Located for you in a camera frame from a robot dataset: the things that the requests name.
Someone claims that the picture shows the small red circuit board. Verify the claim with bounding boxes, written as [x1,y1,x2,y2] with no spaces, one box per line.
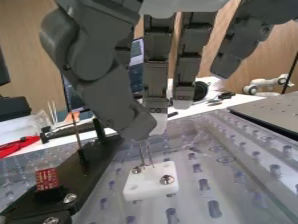
[35,167,62,192]

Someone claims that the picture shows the black plate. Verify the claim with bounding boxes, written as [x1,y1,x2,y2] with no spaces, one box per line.
[0,133,127,224]

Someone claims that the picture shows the thin stick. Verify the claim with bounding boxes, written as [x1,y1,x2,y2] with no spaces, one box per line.
[71,111,90,162]

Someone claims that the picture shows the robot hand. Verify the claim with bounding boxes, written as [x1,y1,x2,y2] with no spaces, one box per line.
[39,0,298,141]

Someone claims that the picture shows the small white screwed block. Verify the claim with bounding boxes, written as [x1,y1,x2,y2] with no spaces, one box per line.
[122,160,182,202]

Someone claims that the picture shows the red tray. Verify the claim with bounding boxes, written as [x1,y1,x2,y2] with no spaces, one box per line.
[0,135,43,160]

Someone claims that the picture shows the clear box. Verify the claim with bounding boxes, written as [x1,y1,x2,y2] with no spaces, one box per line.
[0,109,298,224]

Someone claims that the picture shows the small white jointed device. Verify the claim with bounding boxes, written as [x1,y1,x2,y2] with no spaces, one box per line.
[243,73,296,97]

